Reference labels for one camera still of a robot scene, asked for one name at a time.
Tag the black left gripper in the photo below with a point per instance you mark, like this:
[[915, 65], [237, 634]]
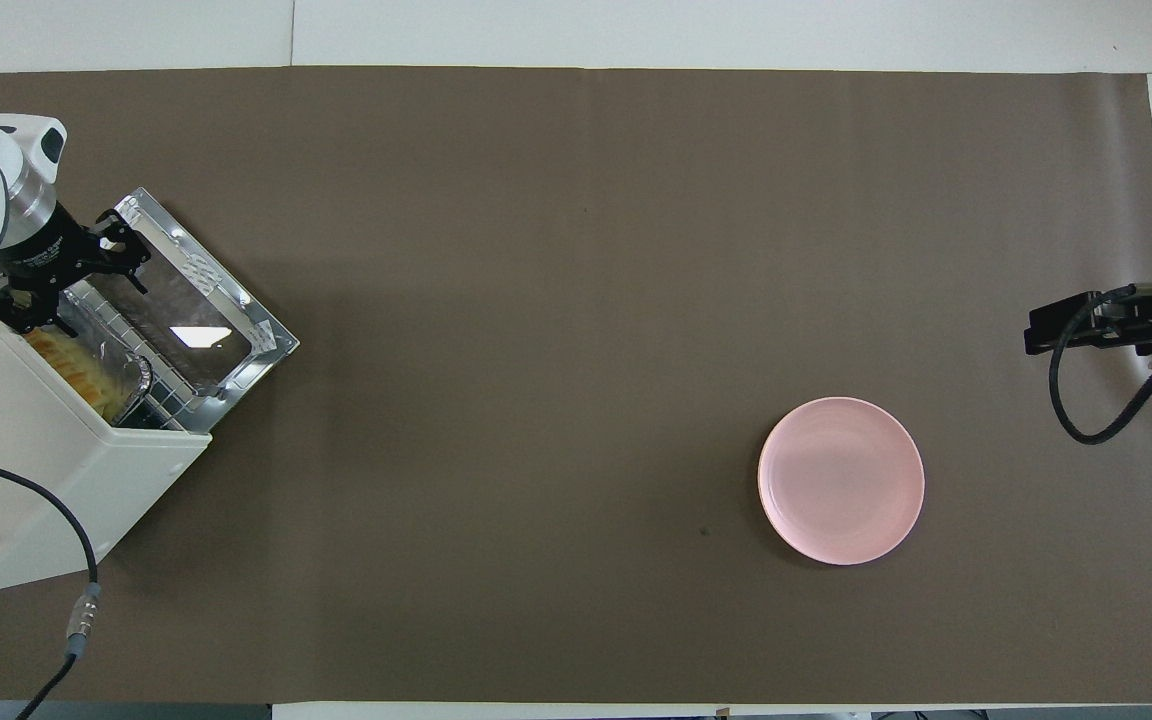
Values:
[[41, 250]]

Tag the yellow ridged bread loaf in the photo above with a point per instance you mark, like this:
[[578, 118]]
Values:
[[76, 375]]

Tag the aluminium foil baking tray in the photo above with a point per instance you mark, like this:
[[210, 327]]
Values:
[[133, 378]]

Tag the glass oven door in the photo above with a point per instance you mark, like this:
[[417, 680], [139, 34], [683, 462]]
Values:
[[198, 266]]

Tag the cream toaster oven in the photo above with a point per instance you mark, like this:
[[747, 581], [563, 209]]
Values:
[[26, 480]]

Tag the pink round plate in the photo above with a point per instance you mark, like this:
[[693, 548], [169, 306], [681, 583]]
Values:
[[836, 480]]

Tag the brown table mat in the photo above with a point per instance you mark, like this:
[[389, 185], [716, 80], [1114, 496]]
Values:
[[536, 400]]

